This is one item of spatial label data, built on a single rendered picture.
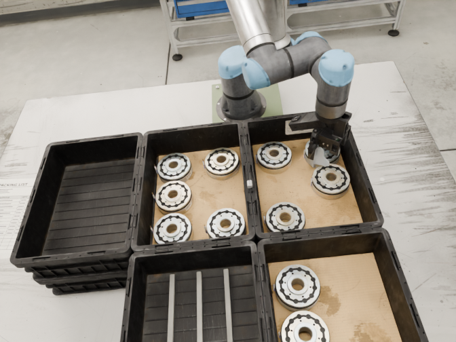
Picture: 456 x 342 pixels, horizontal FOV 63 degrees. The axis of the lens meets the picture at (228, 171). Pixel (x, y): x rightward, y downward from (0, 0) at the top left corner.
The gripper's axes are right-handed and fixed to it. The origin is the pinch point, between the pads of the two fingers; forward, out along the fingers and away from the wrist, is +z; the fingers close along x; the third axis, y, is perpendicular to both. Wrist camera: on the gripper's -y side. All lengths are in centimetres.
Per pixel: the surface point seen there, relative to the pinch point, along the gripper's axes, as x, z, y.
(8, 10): 74, 75, -344
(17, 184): -53, 15, -90
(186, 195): -31.0, -0.9, -24.3
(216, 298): -49.4, 2.0, -0.7
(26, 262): -69, -8, -41
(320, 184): -8.8, -1.0, 5.8
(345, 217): -13.0, 1.9, 15.5
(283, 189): -13.5, 2.0, -2.9
